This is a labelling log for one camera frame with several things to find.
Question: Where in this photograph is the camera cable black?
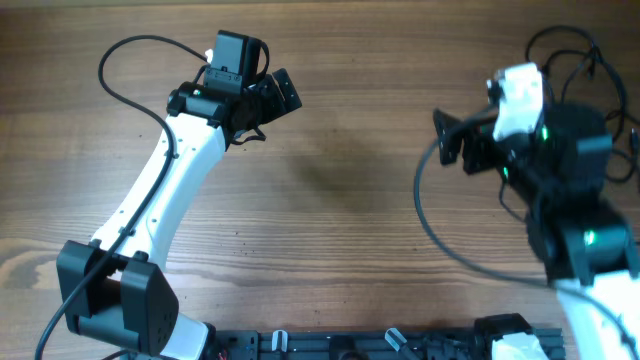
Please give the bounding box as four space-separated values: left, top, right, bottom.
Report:
412 107 640 351
33 34 211 360

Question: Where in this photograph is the left camera cable black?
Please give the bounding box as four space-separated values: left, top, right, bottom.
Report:
33 34 211 360

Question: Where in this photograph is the right camera cable black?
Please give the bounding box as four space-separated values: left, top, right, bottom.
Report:
412 107 640 351

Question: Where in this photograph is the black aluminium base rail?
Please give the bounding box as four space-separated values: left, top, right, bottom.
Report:
216 328 492 360

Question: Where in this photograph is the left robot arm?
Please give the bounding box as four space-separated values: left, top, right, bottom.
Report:
53 31 301 359

